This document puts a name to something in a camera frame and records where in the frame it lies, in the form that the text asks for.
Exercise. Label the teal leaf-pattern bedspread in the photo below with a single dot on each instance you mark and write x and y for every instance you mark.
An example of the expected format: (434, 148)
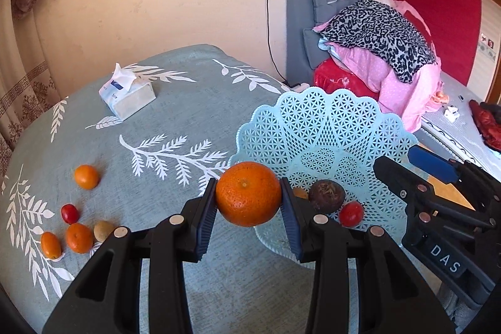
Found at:
(149, 164)

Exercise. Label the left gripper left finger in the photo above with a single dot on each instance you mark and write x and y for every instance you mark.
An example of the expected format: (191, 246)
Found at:
(104, 297)

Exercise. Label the white tissue pack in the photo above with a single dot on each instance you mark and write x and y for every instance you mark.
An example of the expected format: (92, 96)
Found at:
(125, 93)

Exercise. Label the large orange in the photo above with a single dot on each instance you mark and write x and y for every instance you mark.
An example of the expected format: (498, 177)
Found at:
(248, 194)

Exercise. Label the leopard print cloth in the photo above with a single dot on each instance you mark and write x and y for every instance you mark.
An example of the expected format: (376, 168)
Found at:
(384, 32)

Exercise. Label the round orange mandarin middle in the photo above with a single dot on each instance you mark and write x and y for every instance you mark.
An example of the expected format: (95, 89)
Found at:
(79, 238)

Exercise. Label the small orange left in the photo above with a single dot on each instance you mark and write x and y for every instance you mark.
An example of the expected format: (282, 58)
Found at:
(50, 245)

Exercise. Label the red cherry tomato on bed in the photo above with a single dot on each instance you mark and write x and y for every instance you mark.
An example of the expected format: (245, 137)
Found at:
(70, 213)

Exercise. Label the brown kiwi on bed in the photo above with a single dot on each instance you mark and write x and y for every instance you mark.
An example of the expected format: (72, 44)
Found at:
(102, 229)

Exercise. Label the red tomato in basket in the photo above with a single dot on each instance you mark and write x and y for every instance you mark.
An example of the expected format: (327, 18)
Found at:
(351, 214)

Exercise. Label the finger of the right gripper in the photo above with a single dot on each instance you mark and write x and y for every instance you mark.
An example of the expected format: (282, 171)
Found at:
(447, 171)
(420, 195)

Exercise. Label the beige patterned curtain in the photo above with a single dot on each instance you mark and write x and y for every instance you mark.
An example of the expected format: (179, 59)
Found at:
(27, 87)

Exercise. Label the red headboard panel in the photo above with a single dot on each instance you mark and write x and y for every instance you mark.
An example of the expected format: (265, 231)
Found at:
(455, 26)

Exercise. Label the grey blue cushion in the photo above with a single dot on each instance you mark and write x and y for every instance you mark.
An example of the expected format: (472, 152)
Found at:
(303, 55)

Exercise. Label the red quilt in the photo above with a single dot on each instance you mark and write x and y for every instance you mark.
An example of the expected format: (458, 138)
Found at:
(330, 77)

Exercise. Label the small oval orange far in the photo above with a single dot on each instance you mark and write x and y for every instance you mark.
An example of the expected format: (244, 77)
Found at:
(86, 176)

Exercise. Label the pink dotted blanket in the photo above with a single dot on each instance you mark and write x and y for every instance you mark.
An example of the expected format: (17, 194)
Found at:
(408, 101)

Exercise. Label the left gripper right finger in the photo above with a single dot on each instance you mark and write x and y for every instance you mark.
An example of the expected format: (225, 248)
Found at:
(393, 297)

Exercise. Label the dark avocado in basket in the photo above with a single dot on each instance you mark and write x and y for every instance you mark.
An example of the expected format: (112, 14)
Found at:
(326, 196)

